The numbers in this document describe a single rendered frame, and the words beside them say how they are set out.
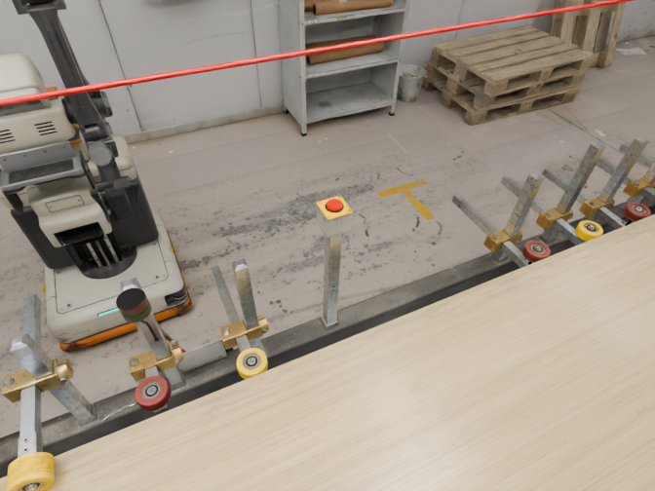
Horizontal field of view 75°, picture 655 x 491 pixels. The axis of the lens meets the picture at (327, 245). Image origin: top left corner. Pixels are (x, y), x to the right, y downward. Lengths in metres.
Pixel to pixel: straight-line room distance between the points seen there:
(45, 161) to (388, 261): 1.80
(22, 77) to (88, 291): 1.08
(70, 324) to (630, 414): 2.12
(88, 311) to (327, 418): 1.46
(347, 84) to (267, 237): 1.96
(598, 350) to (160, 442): 1.15
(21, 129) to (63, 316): 0.92
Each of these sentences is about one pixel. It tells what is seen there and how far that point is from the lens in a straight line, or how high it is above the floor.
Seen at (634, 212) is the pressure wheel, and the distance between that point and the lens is 1.93.
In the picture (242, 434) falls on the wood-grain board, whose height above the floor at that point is 0.90.
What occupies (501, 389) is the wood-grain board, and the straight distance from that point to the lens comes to 1.22.
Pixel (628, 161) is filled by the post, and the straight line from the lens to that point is 1.97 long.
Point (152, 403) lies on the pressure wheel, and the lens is 1.17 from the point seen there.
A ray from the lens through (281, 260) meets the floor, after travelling 2.59.
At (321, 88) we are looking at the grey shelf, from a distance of 4.08.
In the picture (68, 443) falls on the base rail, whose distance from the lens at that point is 1.50.
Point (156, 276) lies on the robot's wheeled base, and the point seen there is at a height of 0.28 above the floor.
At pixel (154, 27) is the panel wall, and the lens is 3.54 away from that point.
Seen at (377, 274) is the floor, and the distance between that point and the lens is 2.54.
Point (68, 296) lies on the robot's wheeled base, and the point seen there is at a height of 0.28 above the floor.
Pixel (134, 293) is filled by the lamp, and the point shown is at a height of 1.17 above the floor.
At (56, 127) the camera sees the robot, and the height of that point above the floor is 1.15.
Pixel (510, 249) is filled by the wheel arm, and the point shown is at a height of 0.83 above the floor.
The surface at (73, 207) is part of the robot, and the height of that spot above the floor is 0.82.
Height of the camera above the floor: 1.92
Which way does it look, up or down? 46 degrees down
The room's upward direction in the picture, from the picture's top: 2 degrees clockwise
